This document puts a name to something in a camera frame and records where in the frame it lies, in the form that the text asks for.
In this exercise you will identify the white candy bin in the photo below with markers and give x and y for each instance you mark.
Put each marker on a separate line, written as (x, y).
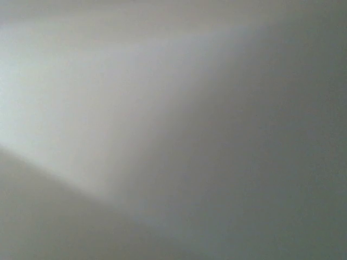
(173, 129)

